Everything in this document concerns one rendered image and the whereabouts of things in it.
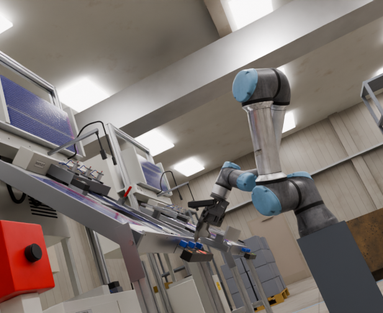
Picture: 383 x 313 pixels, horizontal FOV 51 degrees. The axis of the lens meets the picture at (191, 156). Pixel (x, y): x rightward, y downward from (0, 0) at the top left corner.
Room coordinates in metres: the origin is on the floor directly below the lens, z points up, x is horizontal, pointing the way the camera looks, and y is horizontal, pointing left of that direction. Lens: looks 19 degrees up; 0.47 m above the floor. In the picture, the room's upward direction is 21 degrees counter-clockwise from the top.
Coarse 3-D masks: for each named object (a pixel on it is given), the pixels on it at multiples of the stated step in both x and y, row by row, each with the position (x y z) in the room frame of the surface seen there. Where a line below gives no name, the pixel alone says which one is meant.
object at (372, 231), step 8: (360, 216) 4.73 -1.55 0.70; (368, 216) 4.74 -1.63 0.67; (376, 216) 4.75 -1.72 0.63; (352, 224) 4.71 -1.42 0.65; (360, 224) 4.72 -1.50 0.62; (368, 224) 4.73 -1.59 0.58; (376, 224) 4.74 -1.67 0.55; (352, 232) 4.70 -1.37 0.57; (360, 232) 4.71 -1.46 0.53; (368, 232) 4.73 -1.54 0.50; (376, 232) 4.74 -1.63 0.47; (360, 240) 4.71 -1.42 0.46; (368, 240) 4.72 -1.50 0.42; (376, 240) 4.73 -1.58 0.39; (360, 248) 4.70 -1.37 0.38; (368, 248) 4.71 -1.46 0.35; (376, 248) 4.73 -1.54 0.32; (368, 256) 4.71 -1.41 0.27; (376, 256) 4.72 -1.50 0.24; (368, 264) 4.70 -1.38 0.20; (376, 264) 4.71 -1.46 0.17; (376, 272) 4.81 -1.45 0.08; (376, 280) 4.81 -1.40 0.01
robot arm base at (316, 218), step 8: (304, 208) 1.49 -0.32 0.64; (312, 208) 1.48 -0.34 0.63; (320, 208) 1.49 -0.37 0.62; (296, 216) 1.54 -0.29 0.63; (304, 216) 1.49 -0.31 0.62; (312, 216) 1.48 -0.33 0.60; (320, 216) 1.47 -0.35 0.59; (328, 216) 1.49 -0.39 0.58; (304, 224) 1.51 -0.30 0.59; (312, 224) 1.47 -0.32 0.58; (320, 224) 1.47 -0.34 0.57; (328, 224) 1.47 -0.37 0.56; (304, 232) 1.50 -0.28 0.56; (312, 232) 1.48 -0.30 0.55
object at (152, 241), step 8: (144, 232) 1.24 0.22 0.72; (152, 232) 1.29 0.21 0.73; (160, 232) 1.39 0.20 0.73; (144, 240) 1.26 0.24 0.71; (152, 240) 1.33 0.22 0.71; (160, 240) 1.40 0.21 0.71; (168, 240) 1.47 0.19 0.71; (176, 240) 1.56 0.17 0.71; (184, 240) 1.66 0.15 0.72; (192, 240) 1.77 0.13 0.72; (200, 240) 1.88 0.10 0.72; (144, 248) 1.29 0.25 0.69; (152, 248) 1.36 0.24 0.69; (160, 248) 1.44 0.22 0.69; (168, 248) 1.52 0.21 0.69; (176, 248) 1.61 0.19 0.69; (184, 248) 1.71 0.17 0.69; (192, 248) 1.82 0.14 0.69
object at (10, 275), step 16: (0, 224) 0.81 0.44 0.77; (16, 224) 0.85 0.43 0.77; (32, 224) 0.91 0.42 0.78; (0, 240) 0.81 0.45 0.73; (16, 240) 0.84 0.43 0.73; (32, 240) 0.90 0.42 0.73; (0, 256) 0.81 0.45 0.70; (16, 256) 0.83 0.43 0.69; (32, 256) 0.86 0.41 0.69; (0, 272) 0.81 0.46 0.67; (16, 272) 0.82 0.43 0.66; (32, 272) 0.87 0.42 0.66; (48, 272) 0.93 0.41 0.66; (0, 288) 0.81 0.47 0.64; (16, 288) 0.81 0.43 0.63; (32, 288) 0.86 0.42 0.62; (48, 288) 0.92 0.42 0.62; (0, 304) 0.86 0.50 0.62; (16, 304) 0.85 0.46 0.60; (32, 304) 0.88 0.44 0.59
